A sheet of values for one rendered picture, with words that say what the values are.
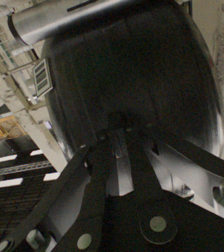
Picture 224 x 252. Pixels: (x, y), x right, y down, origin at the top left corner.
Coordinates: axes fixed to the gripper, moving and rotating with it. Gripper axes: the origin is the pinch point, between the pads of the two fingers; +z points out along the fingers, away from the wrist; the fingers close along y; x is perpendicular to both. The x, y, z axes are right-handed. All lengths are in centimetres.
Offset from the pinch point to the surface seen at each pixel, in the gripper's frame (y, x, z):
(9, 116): -487, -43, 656
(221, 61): 26.3, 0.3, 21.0
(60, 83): -6.3, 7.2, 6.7
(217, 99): 15.2, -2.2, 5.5
